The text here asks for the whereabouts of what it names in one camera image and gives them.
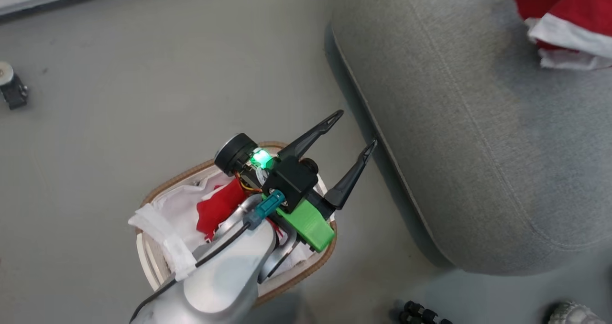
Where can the white basket with brown rim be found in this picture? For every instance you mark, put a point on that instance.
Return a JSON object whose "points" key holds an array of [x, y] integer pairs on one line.
{"points": [[315, 262]]}

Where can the grey fabric sofa seat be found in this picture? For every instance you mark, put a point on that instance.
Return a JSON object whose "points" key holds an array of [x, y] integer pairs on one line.
{"points": [[468, 142]]}

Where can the grey textured round object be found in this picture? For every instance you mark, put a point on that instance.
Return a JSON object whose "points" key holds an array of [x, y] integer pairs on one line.
{"points": [[573, 314]]}

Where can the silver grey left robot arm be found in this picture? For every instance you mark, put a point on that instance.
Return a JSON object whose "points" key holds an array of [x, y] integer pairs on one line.
{"points": [[229, 271]]}

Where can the black knobbed object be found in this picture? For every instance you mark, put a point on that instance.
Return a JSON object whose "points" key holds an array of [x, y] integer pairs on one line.
{"points": [[420, 314]]}

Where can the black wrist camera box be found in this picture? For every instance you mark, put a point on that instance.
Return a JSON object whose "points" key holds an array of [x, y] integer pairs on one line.
{"points": [[289, 183]]}

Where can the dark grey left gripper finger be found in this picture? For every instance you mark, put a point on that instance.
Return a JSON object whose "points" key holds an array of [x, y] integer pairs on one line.
{"points": [[349, 178], [308, 137]]}

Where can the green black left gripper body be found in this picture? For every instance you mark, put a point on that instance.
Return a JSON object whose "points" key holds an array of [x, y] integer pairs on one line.
{"points": [[306, 224]]}

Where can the red and white garment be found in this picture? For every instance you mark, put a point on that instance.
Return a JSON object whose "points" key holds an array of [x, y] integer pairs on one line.
{"points": [[578, 8], [221, 207]]}

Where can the black caster with white wheel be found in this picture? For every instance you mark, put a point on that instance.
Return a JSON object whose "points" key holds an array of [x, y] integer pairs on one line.
{"points": [[12, 87]]}

